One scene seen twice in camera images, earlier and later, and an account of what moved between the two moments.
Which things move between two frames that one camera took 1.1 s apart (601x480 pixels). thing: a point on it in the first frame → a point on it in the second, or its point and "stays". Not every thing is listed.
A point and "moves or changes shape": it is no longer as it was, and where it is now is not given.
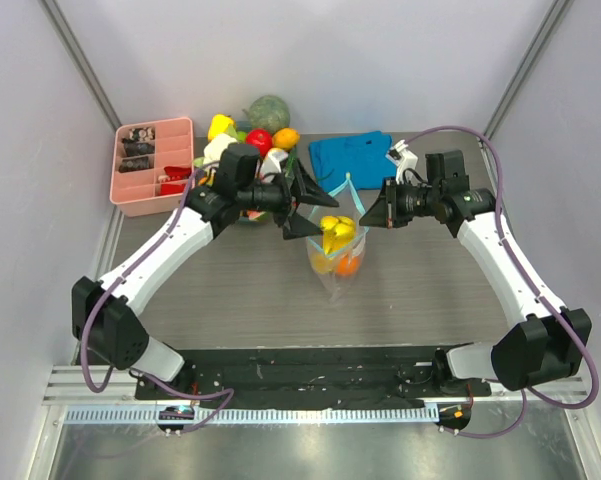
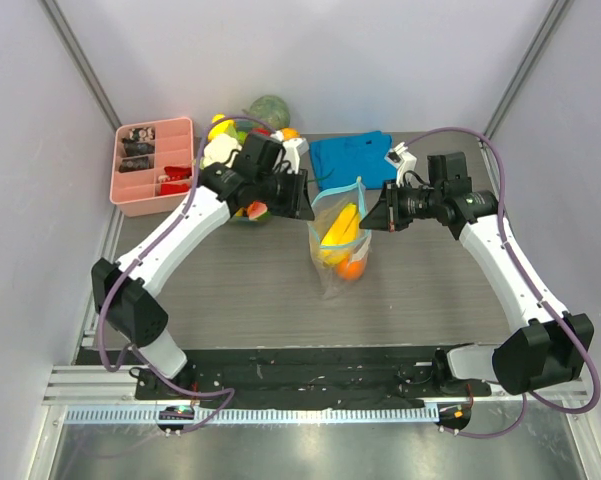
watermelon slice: (254, 214) stays
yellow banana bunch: (336, 237) moves or changes shape
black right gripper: (390, 202) stays
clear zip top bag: (337, 254) stays
